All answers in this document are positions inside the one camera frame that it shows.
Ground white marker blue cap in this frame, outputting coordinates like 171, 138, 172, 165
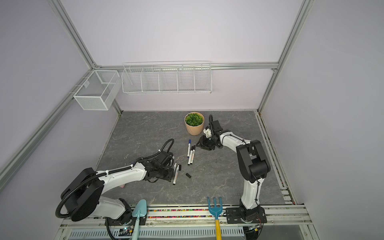
187, 140, 191, 158

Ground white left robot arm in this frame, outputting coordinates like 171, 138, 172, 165
55, 151, 175, 225

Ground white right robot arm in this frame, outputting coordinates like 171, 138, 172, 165
197, 115, 271, 224

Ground pink faceted plant pot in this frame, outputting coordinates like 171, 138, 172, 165
185, 112, 205, 136

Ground green artificial plant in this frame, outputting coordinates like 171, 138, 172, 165
185, 113, 204, 127

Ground teal garden trowel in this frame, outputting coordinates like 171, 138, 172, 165
131, 199, 147, 240

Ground white mesh basket small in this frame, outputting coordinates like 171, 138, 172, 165
74, 70, 122, 111

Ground blue garden fork yellow handle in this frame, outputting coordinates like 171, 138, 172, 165
207, 197, 223, 240

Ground white wire basket long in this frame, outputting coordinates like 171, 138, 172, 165
122, 61, 213, 94

